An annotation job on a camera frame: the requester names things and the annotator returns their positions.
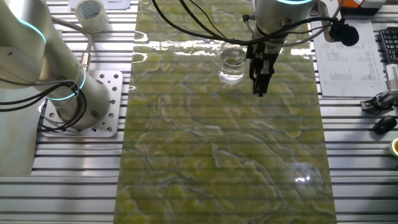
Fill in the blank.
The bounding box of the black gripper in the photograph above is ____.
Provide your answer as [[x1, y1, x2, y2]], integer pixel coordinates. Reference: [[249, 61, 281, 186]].
[[245, 42, 280, 98]]

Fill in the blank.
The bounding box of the glass beaker with water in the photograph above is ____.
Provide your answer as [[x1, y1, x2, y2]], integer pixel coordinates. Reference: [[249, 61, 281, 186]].
[[217, 42, 249, 85]]

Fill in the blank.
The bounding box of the green marble pattern mat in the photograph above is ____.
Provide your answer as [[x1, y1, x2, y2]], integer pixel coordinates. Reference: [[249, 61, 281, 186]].
[[113, 0, 338, 224]]

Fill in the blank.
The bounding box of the paper sheet with printed table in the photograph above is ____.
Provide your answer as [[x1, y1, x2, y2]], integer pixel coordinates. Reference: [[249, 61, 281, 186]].
[[310, 18, 388, 98]]

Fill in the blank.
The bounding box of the orange grey device box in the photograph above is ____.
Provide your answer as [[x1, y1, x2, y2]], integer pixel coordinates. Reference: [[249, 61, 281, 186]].
[[337, 0, 386, 16]]

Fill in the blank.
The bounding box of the black computer mouse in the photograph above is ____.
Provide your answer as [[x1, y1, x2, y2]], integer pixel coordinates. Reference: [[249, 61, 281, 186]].
[[372, 115, 398, 136]]

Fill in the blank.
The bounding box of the black keyboard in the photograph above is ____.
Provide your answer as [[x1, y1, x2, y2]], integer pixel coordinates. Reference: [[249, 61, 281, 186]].
[[378, 27, 398, 65]]

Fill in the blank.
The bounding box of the yellowish tape roll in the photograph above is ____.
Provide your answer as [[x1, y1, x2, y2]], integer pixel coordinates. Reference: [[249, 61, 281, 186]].
[[388, 138, 398, 158]]

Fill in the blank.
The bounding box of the paper sheet with text lines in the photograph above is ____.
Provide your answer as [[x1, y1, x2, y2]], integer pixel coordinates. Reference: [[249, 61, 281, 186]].
[[67, 0, 131, 10]]

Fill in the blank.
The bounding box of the white tape roll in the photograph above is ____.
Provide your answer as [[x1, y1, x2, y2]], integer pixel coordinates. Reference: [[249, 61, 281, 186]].
[[74, 0, 110, 34]]

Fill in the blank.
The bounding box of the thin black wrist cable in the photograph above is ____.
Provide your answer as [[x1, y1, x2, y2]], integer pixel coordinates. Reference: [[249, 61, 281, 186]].
[[178, 0, 229, 40]]

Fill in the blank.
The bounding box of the metal camera clamp stand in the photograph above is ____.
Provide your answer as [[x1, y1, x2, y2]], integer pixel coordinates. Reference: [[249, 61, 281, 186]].
[[360, 90, 398, 113]]

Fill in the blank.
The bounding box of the silver ribbed camera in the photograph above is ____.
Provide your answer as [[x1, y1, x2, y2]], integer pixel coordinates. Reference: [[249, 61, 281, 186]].
[[385, 63, 398, 91]]

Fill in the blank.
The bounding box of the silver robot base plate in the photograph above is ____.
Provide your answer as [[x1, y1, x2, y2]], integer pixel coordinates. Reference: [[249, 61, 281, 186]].
[[40, 70, 124, 139]]

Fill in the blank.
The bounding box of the grey base cable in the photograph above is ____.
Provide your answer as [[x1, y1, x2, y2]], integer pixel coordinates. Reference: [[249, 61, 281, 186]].
[[51, 17, 94, 71]]

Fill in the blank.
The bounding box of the black base cable loop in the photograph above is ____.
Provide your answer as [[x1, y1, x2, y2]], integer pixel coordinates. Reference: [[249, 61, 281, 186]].
[[0, 81, 88, 131]]

